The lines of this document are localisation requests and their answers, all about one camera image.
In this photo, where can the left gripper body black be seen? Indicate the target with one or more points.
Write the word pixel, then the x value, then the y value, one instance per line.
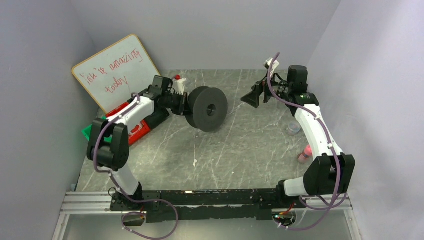
pixel 180 104

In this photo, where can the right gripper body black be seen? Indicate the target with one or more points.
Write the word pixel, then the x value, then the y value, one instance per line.
pixel 262 91

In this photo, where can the black spool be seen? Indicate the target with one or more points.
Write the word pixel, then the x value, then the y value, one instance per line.
pixel 209 108

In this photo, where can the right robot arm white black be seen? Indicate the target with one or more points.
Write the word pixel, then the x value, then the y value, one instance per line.
pixel 331 170

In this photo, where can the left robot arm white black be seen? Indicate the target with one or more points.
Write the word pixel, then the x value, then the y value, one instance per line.
pixel 109 147

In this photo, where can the black bin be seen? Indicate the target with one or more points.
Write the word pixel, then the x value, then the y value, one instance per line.
pixel 159 117

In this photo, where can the red bin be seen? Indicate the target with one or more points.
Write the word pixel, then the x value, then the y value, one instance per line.
pixel 138 132

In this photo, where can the pink marker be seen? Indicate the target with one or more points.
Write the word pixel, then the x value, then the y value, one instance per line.
pixel 305 155

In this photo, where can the whiteboard with red writing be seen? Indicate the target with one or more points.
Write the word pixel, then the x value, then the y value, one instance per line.
pixel 111 75

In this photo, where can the green bin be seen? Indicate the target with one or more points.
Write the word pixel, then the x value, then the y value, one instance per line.
pixel 86 133

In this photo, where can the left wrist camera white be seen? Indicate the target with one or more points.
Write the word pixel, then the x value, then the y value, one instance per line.
pixel 180 84

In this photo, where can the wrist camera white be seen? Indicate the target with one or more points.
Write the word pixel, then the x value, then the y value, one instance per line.
pixel 275 65
pixel 180 84

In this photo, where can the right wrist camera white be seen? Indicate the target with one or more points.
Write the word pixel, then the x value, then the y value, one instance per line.
pixel 275 65

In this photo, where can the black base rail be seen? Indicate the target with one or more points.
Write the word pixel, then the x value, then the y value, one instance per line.
pixel 262 204

